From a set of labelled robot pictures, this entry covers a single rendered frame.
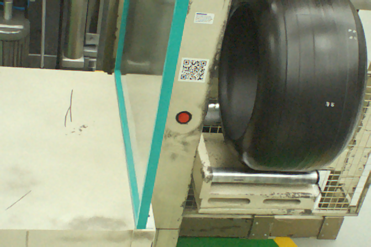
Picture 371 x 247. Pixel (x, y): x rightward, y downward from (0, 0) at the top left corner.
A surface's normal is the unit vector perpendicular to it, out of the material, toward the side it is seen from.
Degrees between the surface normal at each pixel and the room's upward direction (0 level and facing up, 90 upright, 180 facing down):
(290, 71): 56
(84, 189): 0
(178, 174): 90
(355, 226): 0
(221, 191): 0
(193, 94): 90
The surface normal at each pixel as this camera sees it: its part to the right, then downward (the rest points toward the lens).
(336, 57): 0.23, -0.10
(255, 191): 0.17, -0.80
